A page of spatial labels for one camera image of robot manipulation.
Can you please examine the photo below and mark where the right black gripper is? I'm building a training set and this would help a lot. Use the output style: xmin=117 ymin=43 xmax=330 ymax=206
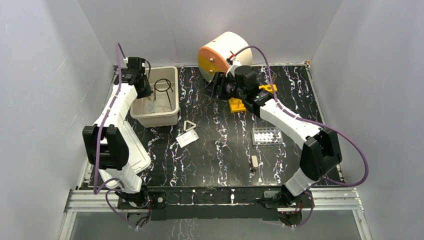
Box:
xmin=200 ymin=71 xmax=246 ymax=101

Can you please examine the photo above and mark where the black ring clamp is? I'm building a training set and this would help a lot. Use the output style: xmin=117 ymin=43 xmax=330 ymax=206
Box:
xmin=153 ymin=78 xmax=174 ymax=112

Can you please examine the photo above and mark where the clear plastic funnel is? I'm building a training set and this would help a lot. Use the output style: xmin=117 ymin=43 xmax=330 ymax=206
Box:
xmin=142 ymin=101 xmax=163 ymax=115

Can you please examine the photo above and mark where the white clay triangle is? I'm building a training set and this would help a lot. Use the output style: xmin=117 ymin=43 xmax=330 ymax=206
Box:
xmin=183 ymin=120 xmax=197 ymax=133

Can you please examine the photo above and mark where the glass test tube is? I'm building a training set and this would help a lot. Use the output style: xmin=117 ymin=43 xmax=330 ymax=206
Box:
xmin=271 ymin=73 xmax=278 ymax=85

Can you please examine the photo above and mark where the white bin lid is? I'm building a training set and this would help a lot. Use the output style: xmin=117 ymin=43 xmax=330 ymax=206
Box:
xmin=82 ymin=120 xmax=152 ymax=194

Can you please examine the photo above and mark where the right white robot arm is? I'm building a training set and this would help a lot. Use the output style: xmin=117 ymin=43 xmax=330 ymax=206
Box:
xmin=203 ymin=65 xmax=342 ymax=207

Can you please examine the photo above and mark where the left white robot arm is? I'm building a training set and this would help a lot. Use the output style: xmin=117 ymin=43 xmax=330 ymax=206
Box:
xmin=82 ymin=57 xmax=152 ymax=208

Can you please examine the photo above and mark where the cream plastic bin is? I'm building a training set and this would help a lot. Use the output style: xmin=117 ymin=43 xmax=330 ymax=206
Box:
xmin=129 ymin=66 xmax=180 ymax=128

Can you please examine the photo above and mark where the yellow test tube rack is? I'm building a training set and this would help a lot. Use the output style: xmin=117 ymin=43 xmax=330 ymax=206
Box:
xmin=228 ymin=84 xmax=278 ymax=113

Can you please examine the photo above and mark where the cylindrical drawer cabinet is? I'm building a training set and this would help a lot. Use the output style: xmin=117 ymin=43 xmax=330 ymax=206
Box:
xmin=197 ymin=31 xmax=249 ymax=83

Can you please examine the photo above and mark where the clear acrylic tube rack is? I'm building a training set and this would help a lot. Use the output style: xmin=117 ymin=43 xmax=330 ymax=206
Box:
xmin=251 ymin=127 xmax=283 ymax=146

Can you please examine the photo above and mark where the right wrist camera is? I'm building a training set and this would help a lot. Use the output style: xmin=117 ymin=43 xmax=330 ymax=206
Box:
xmin=225 ymin=54 xmax=242 ymax=77

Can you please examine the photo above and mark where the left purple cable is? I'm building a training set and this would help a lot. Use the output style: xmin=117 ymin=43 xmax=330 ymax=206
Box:
xmin=93 ymin=42 xmax=140 ymax=229

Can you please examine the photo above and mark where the purple cable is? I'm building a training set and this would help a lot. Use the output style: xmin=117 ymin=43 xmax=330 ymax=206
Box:
xmin=230 ymin=45 xmax=370 ymax=229
xmin=93 ymin=42 xmax=140 ymax=229

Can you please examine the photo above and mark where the black base frame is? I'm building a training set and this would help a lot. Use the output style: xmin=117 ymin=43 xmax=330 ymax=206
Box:
xmin=117 ymin=186 xmax=314 ymax=226

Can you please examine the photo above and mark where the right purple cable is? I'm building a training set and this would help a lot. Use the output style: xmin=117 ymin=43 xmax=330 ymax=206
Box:
xmin=230 ymin=45 xmax=370 ymax=229

